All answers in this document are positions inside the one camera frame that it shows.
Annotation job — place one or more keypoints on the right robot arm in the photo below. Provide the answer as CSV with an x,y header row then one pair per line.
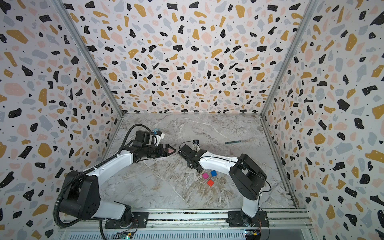
x,y
247,176

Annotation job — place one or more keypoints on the right corner metal post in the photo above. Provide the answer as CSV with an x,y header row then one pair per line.
x,y
290,54

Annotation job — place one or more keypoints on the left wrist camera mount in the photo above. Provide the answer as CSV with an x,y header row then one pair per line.
x,y
148,139

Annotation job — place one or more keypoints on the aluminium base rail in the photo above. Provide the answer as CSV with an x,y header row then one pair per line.
x,y
219,219

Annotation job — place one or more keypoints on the small red cube block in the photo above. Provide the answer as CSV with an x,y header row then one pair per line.
x,y
210,183

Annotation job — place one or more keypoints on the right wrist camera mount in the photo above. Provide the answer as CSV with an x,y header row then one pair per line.
x,y
196,145

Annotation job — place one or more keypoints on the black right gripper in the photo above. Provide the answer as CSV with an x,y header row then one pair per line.
x,y
188,156

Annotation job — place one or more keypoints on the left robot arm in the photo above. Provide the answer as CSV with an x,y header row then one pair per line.
x,y
80,194

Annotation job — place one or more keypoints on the corner metal post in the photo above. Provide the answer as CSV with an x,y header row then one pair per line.
x,y
82,26
290,54

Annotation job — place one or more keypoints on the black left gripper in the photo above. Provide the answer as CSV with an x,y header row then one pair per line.
x,y
165,153

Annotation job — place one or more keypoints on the left corner metal post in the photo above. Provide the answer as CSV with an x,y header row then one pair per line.
x,y
82,26

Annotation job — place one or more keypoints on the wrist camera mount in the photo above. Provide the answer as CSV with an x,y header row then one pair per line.
x,y
196,145
148,139

